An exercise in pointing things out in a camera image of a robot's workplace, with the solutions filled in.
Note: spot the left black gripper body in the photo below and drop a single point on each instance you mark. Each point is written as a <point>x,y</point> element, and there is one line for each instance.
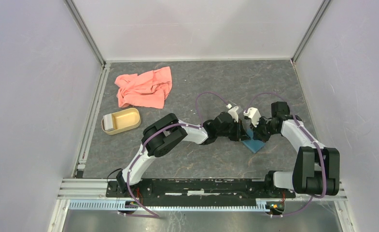
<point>232,132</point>

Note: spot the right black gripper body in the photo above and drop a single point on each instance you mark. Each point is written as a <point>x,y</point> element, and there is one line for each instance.
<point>264,130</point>

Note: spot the blue card holder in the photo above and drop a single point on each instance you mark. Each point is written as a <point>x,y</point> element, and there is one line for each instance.
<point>253,145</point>

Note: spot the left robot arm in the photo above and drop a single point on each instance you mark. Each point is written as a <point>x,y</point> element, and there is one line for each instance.
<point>162,136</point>

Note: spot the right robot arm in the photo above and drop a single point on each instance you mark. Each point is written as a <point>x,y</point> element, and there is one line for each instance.
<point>316,170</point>

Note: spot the silver card in tray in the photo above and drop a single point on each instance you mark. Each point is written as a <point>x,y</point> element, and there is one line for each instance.
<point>107,122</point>

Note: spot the pink crumpled cloth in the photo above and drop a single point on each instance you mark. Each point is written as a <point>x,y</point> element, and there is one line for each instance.
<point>149,89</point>

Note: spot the gold oval tray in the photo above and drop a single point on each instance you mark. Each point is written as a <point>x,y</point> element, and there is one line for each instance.
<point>124,120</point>

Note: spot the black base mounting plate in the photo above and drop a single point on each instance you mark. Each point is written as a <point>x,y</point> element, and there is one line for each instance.
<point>206,192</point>

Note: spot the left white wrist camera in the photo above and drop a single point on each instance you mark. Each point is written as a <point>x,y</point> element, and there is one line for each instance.
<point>234,111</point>

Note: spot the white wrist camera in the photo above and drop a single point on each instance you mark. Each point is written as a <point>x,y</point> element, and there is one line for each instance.
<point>253,115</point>
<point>234,111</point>

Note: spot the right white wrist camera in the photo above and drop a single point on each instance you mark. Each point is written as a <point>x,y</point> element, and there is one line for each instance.
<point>253,115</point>

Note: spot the aluminium frame rail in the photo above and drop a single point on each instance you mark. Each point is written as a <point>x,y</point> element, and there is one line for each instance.
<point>97,205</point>

